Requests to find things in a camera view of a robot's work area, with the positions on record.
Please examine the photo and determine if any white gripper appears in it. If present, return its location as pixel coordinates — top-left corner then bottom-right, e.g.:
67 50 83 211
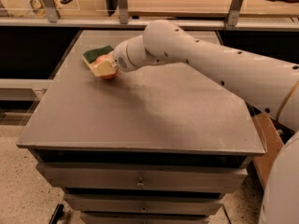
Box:
92 41 137 77

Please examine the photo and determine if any red apple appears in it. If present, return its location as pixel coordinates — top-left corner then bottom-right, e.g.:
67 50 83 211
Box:
95 55 118 79

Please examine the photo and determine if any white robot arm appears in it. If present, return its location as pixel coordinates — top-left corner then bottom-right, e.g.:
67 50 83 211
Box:
92 20 299 224

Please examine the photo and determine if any green and yellow sponge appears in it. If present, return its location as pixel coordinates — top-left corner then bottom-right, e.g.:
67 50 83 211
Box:
82 45 114 68

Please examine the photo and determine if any snack bag on shelf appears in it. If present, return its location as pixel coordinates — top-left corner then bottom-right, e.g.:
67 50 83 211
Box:
0 0 61 18

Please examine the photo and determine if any grey drawer cabinet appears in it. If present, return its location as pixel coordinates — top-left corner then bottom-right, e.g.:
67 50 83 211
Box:
18 30 264 224

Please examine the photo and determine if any brass upper drawer knob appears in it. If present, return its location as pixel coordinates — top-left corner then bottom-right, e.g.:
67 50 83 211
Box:
136 177 146 188

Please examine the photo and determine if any brass drawer knob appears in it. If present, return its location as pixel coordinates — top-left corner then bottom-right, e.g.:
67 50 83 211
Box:
140 205 148 214
136 177 146 188

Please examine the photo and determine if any brass lower drawer knob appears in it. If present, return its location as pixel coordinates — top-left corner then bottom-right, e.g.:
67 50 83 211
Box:
140 205 148 214

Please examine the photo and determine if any cardboard box with cans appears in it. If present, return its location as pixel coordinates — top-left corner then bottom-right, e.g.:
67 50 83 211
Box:
252 113 293 188

